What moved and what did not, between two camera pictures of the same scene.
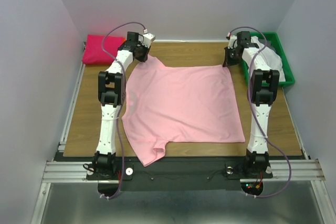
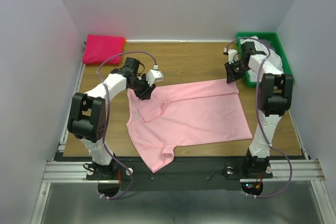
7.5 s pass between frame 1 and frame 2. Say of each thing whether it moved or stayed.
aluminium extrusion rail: stayed
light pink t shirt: moved
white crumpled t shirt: stayed
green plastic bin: stayed
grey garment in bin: stayed
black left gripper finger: moved
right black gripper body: moved
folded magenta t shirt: stayed
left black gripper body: moved
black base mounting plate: stayed
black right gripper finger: moved
